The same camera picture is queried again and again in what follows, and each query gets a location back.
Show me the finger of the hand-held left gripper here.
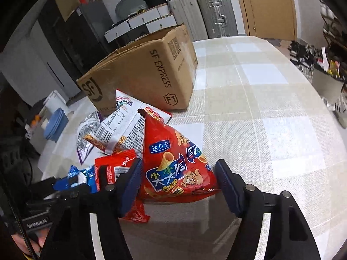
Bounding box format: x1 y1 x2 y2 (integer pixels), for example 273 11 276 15
26 178 71 209

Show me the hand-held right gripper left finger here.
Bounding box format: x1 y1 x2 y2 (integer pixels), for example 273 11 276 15
41 158 143 260

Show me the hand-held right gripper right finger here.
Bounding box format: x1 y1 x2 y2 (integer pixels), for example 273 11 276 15
215 159 322 260

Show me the blue cookie packet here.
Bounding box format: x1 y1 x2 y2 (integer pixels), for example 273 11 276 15
53 165 97 193

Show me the red cone snack bag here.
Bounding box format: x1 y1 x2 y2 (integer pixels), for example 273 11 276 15
138 109 219 203

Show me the white teal print snack bag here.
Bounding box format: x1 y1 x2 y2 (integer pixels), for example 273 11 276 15
115 89 147 114

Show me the brown cardboard box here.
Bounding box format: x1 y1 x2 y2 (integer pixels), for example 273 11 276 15
76 24 198 115

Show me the person's left hand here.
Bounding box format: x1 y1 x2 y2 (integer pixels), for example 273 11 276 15
12 227 52 259

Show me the small red snack packet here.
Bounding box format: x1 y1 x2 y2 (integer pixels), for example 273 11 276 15
94 149 151 224

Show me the white orange print snack bag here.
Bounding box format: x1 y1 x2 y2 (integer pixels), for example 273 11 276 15
100 106 173 156

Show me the blue plastic bowl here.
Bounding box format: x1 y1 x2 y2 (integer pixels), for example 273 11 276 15
47 108 69 130
43 122 67 142

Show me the purple clear stick snack packet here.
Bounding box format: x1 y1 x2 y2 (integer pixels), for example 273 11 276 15
76 111 122 166

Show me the white kettle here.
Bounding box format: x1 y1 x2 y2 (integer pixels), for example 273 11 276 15
43 90 70 114

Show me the white trash bin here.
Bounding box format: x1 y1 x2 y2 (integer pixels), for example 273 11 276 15
312 60 347 99

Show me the dark wardrobe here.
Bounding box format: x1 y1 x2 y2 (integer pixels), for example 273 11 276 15
36 0 90 93

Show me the pile of assorted shoes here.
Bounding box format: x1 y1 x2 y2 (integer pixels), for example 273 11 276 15
287 41 347 129

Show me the white drawer desk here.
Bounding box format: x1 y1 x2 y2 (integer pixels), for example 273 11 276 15
104 5 178 43

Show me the dark grey refrigerator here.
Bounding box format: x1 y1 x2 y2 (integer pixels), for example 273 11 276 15
64 0 120 60

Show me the silver suitcase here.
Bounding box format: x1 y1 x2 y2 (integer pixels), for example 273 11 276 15
197 0 239 39

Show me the beige suitcase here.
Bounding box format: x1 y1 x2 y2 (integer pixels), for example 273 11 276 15
167 0 209 42

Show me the grey arched board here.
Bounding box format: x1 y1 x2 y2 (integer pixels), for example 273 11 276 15
116 0 148 17

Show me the large cardboard sheet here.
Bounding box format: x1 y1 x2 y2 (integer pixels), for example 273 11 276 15
53 0 82 22

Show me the wooden door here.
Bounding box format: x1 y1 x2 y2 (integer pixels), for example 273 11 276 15
232 0 298 41

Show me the wooden shoe rack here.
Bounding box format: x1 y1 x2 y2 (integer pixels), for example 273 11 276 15
320 3 347 60

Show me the black storage box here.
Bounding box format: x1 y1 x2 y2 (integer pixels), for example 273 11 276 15
143 0 170 8

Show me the black cable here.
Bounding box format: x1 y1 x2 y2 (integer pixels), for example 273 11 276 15
0 181 37 260

